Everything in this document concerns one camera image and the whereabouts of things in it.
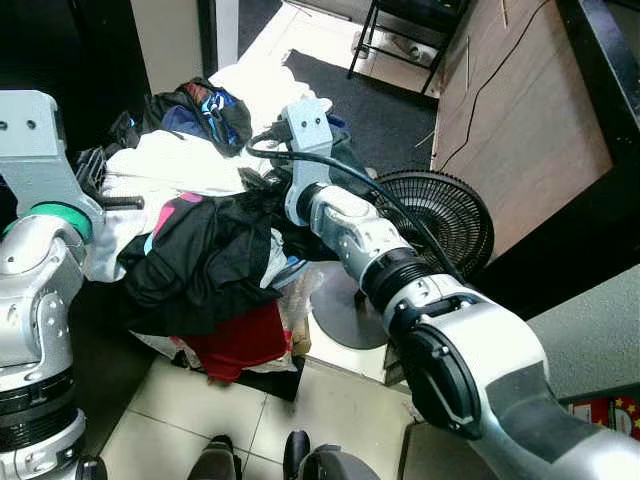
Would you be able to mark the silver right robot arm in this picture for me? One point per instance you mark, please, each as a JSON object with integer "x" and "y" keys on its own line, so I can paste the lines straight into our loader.
{"x": 470, "y": 340}

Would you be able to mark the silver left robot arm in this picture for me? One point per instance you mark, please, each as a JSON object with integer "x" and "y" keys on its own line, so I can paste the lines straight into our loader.
{"x": 35, "y": 300}

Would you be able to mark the grey washing machine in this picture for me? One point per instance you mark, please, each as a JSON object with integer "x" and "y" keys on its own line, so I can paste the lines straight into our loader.
{"x": 620, "y": 460}

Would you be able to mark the white crumpled cloth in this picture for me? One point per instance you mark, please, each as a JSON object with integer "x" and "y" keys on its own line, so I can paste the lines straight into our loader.
{"x": 265, "y": 88}

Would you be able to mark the dark garment with blue print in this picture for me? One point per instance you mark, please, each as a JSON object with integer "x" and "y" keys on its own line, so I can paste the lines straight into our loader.
{"x": 215, "y": 110}

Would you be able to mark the white garment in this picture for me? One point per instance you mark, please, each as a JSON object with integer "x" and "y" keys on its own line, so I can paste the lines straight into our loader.
{"x": 175, "y": 160}

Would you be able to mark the black garment with pink trim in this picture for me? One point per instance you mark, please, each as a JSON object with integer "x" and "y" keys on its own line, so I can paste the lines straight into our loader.
{"x": 205, "y": 255}

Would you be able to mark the black floor mat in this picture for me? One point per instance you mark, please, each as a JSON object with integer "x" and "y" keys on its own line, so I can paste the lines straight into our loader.
{"x": 380, "y": 110}

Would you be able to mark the brown wooden cabinet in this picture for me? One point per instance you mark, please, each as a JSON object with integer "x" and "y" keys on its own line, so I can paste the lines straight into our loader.
{"x": 520, "y": 120}

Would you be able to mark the clear plastic laundry bag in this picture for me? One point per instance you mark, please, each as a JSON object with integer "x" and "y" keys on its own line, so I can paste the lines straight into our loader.
{"x": 298, "y": 300}

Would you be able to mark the red garment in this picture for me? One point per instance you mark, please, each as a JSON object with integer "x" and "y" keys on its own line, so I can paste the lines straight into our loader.
{"x": 240, "y": 345}

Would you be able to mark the black round fan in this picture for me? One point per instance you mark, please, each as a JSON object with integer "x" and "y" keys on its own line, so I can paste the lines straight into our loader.
{"x": 450, "y": 220}

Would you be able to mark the red star sticker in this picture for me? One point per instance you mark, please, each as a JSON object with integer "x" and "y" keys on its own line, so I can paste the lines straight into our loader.
{"x": 610, "y": 415}

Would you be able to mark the black robot left foot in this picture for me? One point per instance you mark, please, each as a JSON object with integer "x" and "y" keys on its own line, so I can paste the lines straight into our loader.
{"x": 215, "y": 462}

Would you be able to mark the black robot foot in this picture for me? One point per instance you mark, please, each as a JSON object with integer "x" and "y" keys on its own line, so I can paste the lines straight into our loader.
{"x": 215, "y": 462}
{"x": 340, "y": 465}

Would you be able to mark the black robot right foot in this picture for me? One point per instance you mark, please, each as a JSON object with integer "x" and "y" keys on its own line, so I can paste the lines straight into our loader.
{"x": 340, "y": 465}

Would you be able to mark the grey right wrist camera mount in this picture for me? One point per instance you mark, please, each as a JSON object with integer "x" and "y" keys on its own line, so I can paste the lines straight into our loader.
{"x": 308, "y": 135}

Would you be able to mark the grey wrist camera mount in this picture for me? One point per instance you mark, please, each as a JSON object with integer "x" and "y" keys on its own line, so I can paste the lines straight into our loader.
{"x": 308, "y": 135}
{"x": 35, "y": 150}

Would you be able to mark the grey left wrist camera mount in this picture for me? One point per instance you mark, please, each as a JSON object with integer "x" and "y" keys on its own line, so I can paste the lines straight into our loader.
{"x": 35, "y": 150}

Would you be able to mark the black metal frame stand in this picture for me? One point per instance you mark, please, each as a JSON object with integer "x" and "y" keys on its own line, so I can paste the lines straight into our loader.
{"x": 405, "y": 20}

